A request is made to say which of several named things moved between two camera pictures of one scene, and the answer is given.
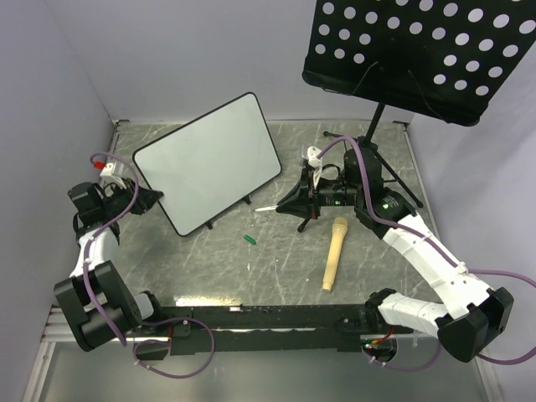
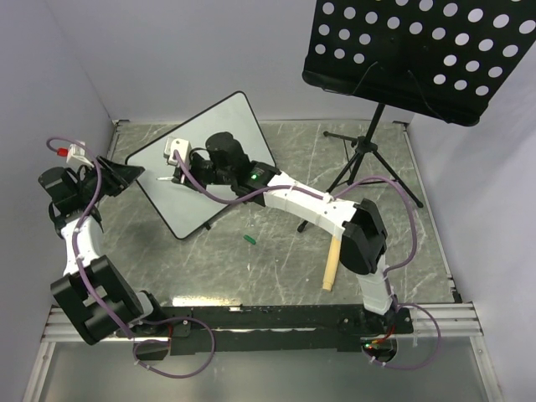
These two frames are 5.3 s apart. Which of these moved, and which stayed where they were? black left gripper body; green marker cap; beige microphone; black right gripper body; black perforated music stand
Moved: black right gripper body; black left gripper body
Stayed: green marker cap; beige microphone; black perforated music stand
